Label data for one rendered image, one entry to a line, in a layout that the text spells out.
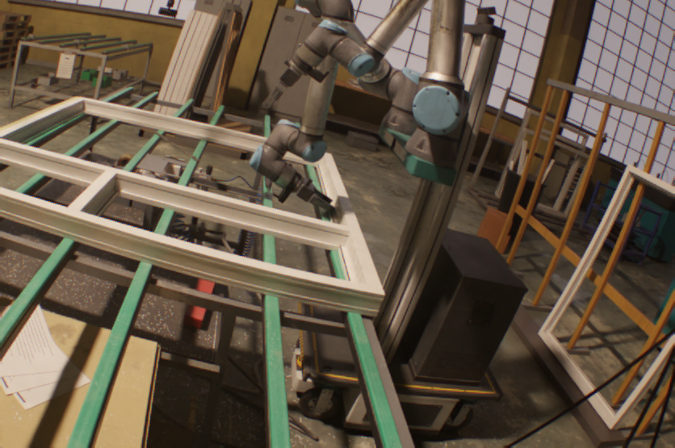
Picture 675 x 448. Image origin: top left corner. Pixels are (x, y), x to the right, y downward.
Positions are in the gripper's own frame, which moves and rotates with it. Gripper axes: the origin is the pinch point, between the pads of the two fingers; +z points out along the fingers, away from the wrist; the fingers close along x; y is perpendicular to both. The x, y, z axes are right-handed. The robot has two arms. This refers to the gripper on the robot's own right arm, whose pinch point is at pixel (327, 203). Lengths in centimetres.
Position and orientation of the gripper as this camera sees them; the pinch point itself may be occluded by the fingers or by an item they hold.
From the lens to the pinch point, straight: 206.4
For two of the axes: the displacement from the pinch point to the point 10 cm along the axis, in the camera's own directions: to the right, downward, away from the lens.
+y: 5.8, -7.8, -2.2
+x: -0.7, -3.2, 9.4
